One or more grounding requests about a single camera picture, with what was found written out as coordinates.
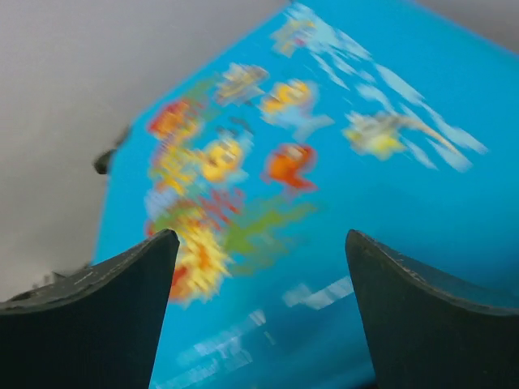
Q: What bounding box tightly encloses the blue fish-print suitcase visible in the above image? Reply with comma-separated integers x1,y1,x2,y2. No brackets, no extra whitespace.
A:
93,1,518,388

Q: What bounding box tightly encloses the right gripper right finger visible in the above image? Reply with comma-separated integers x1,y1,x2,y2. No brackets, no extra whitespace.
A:
345,229,518,388

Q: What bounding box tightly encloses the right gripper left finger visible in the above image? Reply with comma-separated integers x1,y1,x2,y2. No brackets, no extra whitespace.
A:
1,229,179,388

